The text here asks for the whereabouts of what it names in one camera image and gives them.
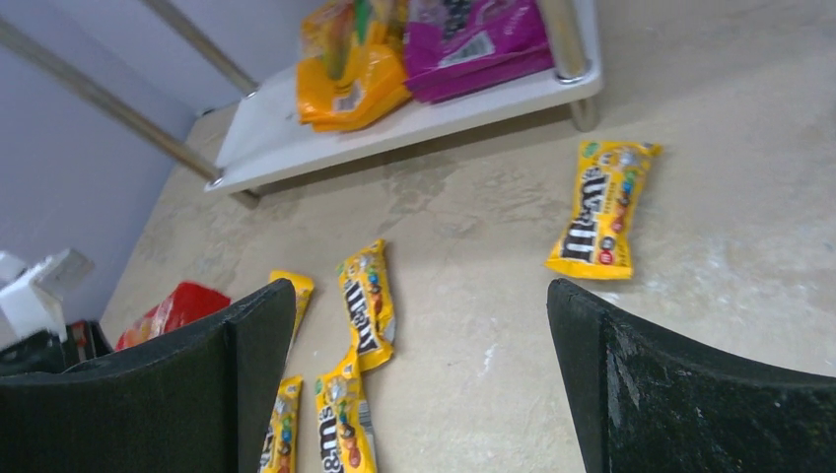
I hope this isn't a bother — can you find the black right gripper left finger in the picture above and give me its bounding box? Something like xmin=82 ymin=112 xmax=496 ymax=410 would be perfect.
xmin=1 ymin=280 xmax=296 ymax=472

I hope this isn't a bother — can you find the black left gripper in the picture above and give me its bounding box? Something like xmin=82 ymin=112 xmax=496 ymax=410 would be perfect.
xmin=1 ymin=320 xmax=112 ymax=376

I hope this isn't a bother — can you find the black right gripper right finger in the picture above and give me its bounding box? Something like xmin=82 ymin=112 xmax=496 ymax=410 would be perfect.
xmin=547 ymin=279 xmax=835 ymax=472

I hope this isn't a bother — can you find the red mixed fruit candy bag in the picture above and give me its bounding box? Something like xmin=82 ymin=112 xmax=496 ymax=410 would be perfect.
xmin=114 ymin=281 xmax=231 ymax=351

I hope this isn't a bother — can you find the yellow m&m bag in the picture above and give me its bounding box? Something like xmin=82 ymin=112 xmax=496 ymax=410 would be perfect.
xmin=314 ymin=350 xmax=379 ymax=473
xmin=269 ymin=270 xmax=315 ymax=348
xmin=259 ymin=375 xmax=304 ymax=473
xmin=544 ymin=141 xmax=663 ymax=281
xmin=337 ymin=238 xmax=396 ymax=372

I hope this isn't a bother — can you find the orange mango candy bag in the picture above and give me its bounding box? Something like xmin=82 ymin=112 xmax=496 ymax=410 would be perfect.
xmin=296 ymin=0 xmax=412 ymax=132

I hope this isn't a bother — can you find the purple grape candy bag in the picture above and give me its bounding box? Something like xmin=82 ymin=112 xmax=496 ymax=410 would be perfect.
xmin=403 ymin=0 xmax=554 ymax=103

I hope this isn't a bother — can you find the white two-tier shelf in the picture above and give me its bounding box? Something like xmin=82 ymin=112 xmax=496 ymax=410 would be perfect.
xmin=1 ymin=1 xmax=603 ymax=208

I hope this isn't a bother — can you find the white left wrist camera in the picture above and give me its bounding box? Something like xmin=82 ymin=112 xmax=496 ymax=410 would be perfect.
xmin=1 ymin=248 xmax=94 ymax=342

